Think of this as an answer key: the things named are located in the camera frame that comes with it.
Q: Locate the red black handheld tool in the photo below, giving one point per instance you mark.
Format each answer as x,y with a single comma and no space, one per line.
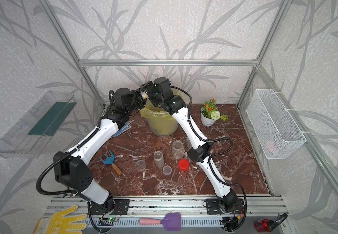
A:
268,225

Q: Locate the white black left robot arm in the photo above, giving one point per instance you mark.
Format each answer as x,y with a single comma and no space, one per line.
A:
71,167

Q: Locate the brown-lidded oatmeal jar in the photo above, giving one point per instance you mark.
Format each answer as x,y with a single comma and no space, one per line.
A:
189,145

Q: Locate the potted artificial flower plant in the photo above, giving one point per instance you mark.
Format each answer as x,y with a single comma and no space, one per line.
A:
210,113

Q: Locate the small oatmeal jar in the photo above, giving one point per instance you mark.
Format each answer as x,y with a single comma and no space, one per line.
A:
159,159

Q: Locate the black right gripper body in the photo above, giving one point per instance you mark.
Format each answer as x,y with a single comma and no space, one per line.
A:
151,93

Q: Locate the white wire mesh basket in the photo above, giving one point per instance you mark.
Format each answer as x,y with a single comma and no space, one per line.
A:
271,120

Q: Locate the purple pink-handled scoop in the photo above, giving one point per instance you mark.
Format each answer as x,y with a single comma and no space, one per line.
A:
171,222

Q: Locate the yellow plastic bin liner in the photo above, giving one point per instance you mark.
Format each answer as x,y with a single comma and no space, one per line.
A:
154,113

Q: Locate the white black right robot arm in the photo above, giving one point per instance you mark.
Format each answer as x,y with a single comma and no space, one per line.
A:
177,103

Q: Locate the clear plastic jar lid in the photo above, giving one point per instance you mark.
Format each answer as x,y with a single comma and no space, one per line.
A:
167,170
140,165

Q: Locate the red jar lid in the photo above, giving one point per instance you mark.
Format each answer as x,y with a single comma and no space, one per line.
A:
183,165

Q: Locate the red-lidded oatmeal jar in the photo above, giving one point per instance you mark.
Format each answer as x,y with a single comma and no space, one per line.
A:
178,149

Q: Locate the blue dotted white work glove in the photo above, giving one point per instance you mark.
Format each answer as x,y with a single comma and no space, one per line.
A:
125,128

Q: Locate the glass jar with oatmeal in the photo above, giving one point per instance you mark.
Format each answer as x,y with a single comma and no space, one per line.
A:
144,95

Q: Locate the yellow dotted glove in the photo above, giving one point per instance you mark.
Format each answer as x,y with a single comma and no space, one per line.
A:
62,222

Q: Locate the pink item in basket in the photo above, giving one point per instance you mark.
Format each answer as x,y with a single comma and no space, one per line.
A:
272,148

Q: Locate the blue wooden-handled garden fork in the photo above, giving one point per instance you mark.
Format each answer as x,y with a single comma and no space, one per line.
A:
109,160

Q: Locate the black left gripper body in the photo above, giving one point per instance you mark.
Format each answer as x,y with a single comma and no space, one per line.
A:
136,101

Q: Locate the clear plastic wall shelf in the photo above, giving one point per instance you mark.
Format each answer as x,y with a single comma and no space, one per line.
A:
31,134

